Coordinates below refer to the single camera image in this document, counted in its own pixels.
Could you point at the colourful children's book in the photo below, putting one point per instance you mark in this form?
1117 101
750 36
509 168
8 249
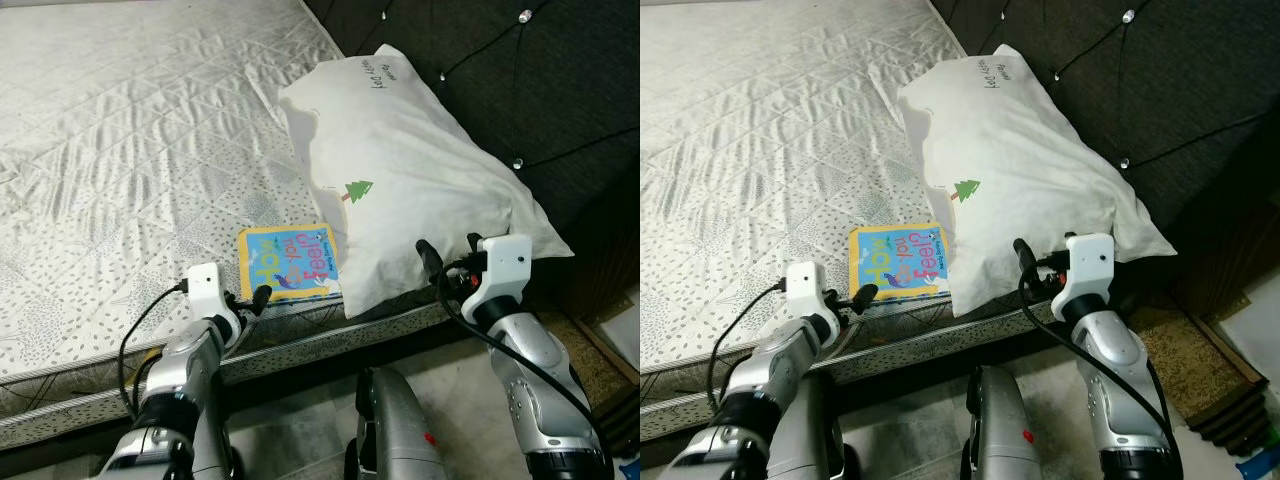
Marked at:
290 260
900 260

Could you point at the robot left leg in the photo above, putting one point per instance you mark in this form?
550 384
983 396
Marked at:
215 440
815 440

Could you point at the brown floor mat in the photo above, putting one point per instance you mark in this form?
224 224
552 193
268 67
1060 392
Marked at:
1190 350
600 360

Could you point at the dark tufted headboard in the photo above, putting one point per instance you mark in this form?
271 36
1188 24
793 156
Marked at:
1180 90
560 80

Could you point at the white quilted mattress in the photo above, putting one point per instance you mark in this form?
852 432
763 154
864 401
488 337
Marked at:
120 120
760 120

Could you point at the blue plastic object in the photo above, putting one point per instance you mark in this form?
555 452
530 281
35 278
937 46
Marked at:
1262 465

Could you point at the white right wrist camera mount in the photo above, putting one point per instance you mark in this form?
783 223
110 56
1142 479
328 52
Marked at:
505 275
1090 270

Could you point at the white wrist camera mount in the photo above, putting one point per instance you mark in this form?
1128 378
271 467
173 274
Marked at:
805 288
1090 270
505 275
208 290

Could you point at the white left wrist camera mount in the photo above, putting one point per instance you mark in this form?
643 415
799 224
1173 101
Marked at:
208 290
805 288

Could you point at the black bed frame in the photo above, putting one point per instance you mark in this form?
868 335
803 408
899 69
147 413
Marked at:
300 368
920 370

